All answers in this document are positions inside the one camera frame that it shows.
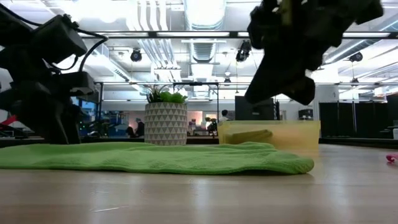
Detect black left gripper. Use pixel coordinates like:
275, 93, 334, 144
0, 55, 96, 145

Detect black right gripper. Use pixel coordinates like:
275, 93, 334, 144
244, 0, 330, 106

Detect green microfiber towel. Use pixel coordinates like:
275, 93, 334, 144
0, 141, 315, 175

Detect black computer monitor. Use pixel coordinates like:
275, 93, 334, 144
234, 95, 276, 121

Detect yellow translucent plastic bin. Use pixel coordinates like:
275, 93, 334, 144
217, 120, 321, 152

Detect black partition panels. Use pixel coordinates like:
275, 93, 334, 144
319, 101, 398, 140

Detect white triangle-patterned plant pot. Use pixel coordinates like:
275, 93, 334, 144
144, 102, 188, 146

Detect green succulent plant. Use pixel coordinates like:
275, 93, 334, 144
146, 86, 188, 104

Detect black tall stand frame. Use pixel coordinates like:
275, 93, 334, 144
93, 81, 104, 138

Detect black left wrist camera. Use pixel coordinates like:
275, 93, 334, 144
30, 14, 89, 65

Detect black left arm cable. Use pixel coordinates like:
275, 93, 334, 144
55, 27, 109, 73

